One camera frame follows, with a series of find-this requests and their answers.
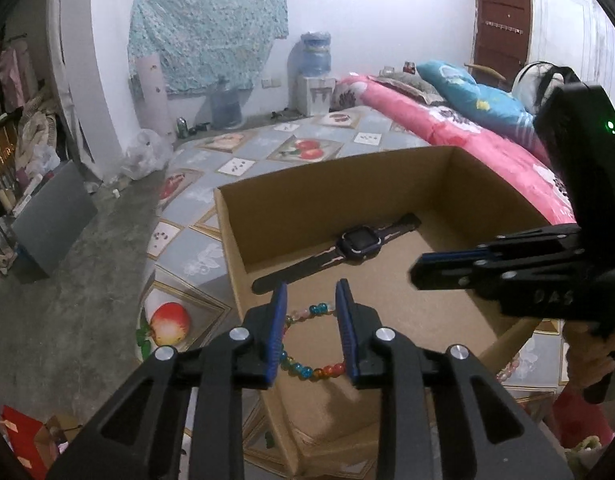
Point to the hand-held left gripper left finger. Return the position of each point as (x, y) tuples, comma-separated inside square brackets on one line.
[(277, 332)]

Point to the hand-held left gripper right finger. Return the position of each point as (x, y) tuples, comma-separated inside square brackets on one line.
[(345, 332)]

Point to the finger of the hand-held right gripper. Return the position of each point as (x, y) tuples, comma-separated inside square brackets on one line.
[(437, 277), (447, 257)]

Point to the cardboard box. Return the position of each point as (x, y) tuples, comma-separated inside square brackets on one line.
[(387, 285)]

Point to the black smartwatch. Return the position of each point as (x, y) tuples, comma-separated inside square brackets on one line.
[(357, 240)]

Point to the person's right hand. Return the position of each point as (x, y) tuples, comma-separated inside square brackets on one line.
[(577, 355)]

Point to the pink floral blanket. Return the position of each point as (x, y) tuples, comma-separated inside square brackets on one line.
[(487, 145)]

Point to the fruit print bed sheet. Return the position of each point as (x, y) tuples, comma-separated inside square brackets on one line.
[(197, 260)]

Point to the blue printed pillow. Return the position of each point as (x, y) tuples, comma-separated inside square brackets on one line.
[(487, 100)]

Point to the wooden chair back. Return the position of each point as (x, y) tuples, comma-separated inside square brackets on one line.
[(487, 70)]

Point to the brown wooden door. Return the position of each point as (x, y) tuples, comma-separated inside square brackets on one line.
[(502, 30)]

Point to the grey patterned pillow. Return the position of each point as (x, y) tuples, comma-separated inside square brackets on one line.
[(407, 85)]

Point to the white water dispenser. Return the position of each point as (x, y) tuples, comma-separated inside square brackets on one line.
[(315, 95)]

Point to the clear plastic bag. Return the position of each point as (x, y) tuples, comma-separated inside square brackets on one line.
[(145, 155)]

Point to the green can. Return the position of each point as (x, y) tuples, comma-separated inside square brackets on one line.
[(182, 129)]

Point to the green white fuzzy cloth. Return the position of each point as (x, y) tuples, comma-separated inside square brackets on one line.
[(582, 452)]

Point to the empty clear water jug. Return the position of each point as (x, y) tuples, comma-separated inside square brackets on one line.
[(227, 105)]

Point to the small cardboard carton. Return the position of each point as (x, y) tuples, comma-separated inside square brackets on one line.
[(62, 435)]

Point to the blue water bottle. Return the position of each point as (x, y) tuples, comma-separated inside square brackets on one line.
[(311, 57)]

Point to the grey board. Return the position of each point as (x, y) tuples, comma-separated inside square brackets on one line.
[(52, 215)]

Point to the red paper bag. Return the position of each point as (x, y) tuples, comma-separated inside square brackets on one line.
[(22, 440)]

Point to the pile of light clothes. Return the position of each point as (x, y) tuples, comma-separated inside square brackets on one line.
[(37, 135)]

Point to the open wooden wardrobe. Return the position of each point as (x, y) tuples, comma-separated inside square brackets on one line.
[(2, 160)]

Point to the pink hanging garment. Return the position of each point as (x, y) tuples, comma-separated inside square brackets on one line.
[(15, 75)]

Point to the wall socket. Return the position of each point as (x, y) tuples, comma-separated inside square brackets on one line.
[(271, 83)]

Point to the teal patterned wall cloth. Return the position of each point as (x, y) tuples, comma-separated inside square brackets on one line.
[(202, 25)]

